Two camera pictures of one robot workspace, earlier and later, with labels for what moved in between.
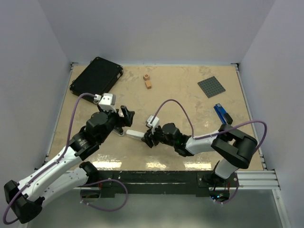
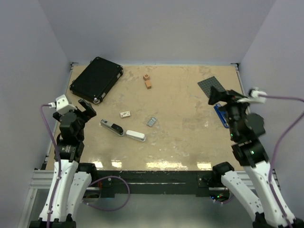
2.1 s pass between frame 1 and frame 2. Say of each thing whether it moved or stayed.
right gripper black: moved
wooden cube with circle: stayed
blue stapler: stayed
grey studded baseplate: stayed
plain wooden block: stayed
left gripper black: moved
